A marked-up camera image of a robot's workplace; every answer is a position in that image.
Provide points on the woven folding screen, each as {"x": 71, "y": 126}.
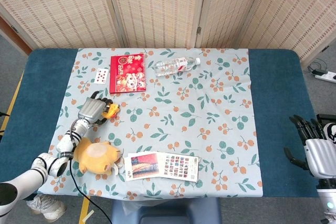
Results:
{"x": 157, "y": 9}

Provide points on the small yellow toy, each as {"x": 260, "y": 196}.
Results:
{"x": 113, "y": 110}

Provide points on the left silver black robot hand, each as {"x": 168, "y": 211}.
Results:
{"x": 90, "y": 110}

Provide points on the white sneaker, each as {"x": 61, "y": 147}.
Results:
{"x": 47, "y": 207}

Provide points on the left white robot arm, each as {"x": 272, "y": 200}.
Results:
{"x": 65, "y": 142}

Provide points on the clear plastic water bottle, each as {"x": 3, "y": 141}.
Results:
{"x": 173, "y": 66}

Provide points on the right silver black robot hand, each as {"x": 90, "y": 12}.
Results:
{"x": 320, "y": 155}

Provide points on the diamonds playing card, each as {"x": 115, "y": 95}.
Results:
{"x": 101, "y": 76}

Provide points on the postcard box with thumbnail grid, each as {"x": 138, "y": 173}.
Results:
{"x": 181, "y": 166}

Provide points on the white power strip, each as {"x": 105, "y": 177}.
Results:
{"x": 326, "y": 77}

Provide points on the yellow plush toy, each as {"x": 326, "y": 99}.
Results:
{"x": 97, "y": 157}

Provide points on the floral pale blue tablecloth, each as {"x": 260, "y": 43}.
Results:
{"x": 183, "y": 119}

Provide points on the yellow floor tape strip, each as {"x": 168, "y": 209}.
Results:
{"x": 84, "y": 208}
{"x": 15, "y": 93}

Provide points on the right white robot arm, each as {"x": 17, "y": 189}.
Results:
{"x": 326, "y": 200}

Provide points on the postcard stack with red picture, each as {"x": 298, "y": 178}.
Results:
{"x": 143, "y": 166}

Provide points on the red spiral desk calendar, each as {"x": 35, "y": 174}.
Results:
{"x": 127, "y": 74}

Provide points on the metal screen hinge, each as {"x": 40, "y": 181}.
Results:
{"x": 199, "y": 30}

